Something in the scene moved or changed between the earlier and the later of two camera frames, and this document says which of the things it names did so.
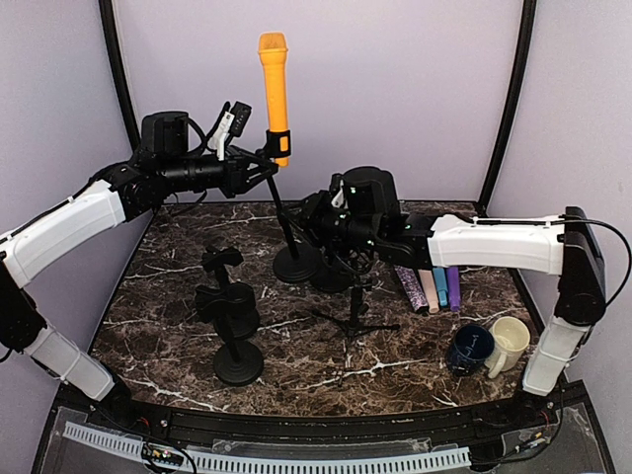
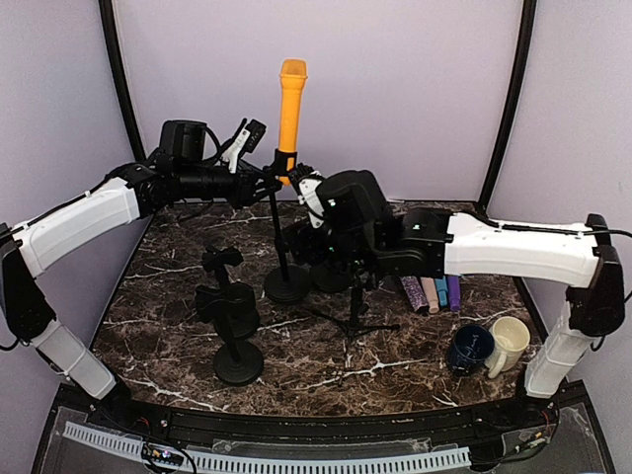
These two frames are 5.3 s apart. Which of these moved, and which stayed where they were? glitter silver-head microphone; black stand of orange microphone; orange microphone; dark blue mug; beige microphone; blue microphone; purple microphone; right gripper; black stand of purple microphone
Moved: orange microphone; black stand of orange microphone; right gripper
Stayed: glitter silver-head microphone; beige microphone; blue microphone; dark blue mug; purple microphone; black stand of purple microphone
